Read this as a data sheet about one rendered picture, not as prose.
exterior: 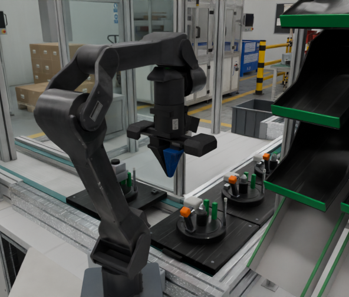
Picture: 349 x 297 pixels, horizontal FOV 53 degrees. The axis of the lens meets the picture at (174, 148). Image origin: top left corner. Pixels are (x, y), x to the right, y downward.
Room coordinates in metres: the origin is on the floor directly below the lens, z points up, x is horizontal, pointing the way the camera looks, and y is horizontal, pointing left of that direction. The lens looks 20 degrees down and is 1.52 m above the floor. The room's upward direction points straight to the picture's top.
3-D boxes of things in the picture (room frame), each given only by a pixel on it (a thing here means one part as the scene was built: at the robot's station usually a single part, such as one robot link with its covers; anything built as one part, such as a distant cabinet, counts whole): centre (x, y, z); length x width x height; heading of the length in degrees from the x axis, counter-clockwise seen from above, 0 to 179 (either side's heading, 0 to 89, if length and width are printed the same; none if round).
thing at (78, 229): (0.88, 0.24, 0.91); 0.89 x 0.06 x 0.11; 52
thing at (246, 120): (2.83, -0.85, 0.73); 0.62 x 0.42 x 0.23; 52
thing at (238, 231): (0.84, -0.08, 1.01); 0.24 x 0.24 x 0.13; 52
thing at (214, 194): (1.03, -0.23, 1.01); 0.24 x 0.24 x 0.13; 52
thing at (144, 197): (1.04, 0.19, 0.96); 0.24 x 0.24 x 0.02; 52
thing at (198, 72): (0.68, -0.01, 1.43); 0.12 x 0.08 x 0.11; 149
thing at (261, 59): (8.94, -2.84, 0.58); 3.40 x 0.20 x 1.15; 143
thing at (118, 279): (0.50, 0.09, 1.09); 0.07 x 0.07 x 0.06; 8
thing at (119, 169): (1.05, 0.19, 1.06); 0.08 x 0.04 x 0.07; 142
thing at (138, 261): (0.51, 0.10, 1.15); 0.09 x 0.07 x 0.06; 59
